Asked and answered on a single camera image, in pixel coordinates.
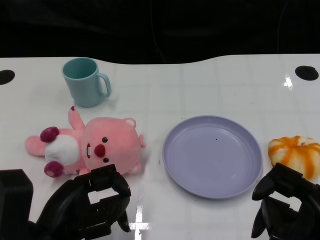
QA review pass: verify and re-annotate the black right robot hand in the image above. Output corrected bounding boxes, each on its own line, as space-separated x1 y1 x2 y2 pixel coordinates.
251 162 320 240

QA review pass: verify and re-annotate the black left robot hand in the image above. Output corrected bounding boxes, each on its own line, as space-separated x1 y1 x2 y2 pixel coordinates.
0 163 132 240

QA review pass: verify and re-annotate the black round table grommet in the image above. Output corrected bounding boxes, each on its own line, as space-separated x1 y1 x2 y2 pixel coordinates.
294 65 320 81
0 69 16 86

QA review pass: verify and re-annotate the thin black background cable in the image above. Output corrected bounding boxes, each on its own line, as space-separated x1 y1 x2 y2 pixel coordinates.
151 14 166 64

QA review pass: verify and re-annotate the teal plastic mug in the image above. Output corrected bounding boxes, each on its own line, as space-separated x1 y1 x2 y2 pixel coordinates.
61 57 112 108

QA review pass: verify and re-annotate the pink plush beaver doll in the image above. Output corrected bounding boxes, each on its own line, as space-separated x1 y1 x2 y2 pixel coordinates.
24 105 147 179

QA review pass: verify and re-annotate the lavender plastic plate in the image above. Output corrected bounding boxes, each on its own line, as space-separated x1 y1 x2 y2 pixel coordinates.
162 115 264 200

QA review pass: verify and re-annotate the orange white pumpkin bun toy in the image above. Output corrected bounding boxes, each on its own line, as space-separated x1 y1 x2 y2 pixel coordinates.
268 135 320 180

